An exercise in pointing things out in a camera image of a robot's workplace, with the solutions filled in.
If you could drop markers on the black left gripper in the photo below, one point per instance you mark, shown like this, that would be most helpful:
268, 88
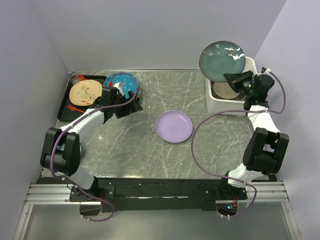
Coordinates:
130, 108

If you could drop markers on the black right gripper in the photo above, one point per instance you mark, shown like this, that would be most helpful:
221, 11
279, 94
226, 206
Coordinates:
234, 77

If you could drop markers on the brown rimmed beige plate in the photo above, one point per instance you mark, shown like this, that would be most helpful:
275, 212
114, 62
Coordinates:
222, 91

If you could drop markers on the blue polka dot plate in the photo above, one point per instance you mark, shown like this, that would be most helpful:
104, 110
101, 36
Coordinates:
129, 83

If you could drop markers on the dark blue floral plate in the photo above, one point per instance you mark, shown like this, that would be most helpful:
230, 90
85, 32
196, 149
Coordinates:
219, 58

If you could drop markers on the lilac plastic bear plate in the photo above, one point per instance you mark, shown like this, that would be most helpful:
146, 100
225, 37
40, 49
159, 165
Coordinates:
174, 126

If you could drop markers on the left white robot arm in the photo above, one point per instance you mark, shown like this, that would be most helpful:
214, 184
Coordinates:
61, 151

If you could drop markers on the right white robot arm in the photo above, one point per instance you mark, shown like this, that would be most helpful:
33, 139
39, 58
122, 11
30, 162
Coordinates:
266, 149

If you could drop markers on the white plastic bin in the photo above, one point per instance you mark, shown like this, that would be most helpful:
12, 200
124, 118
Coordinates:
215, 105

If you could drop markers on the floral beige plate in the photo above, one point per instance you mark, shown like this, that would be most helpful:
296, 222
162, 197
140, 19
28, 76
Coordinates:
85, 92

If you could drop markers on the orange plastic spoon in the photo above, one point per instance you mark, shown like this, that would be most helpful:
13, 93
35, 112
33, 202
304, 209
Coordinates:
80, 78

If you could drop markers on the orange plastic fork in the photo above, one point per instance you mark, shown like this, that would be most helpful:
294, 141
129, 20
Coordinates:
74, 109

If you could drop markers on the black serving tray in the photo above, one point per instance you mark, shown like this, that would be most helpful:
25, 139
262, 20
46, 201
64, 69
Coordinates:
64, 114

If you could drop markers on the blue patterned small bowl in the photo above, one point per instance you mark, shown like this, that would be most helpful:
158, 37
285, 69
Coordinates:
80, 148

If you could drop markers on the clear glass cup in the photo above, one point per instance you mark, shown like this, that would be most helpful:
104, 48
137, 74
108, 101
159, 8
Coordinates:
72, 78

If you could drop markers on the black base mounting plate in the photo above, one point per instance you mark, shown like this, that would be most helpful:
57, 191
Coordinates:
138, 194

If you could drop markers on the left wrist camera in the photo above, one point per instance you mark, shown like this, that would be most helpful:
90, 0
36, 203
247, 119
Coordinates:
119, 86

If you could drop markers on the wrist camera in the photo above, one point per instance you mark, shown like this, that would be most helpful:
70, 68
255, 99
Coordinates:
265, 70
119, 86

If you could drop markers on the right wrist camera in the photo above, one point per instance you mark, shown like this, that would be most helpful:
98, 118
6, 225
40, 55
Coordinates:
265, 70

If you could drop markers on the aluminium rail frame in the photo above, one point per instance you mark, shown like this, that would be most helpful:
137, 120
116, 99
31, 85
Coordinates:
49, 215

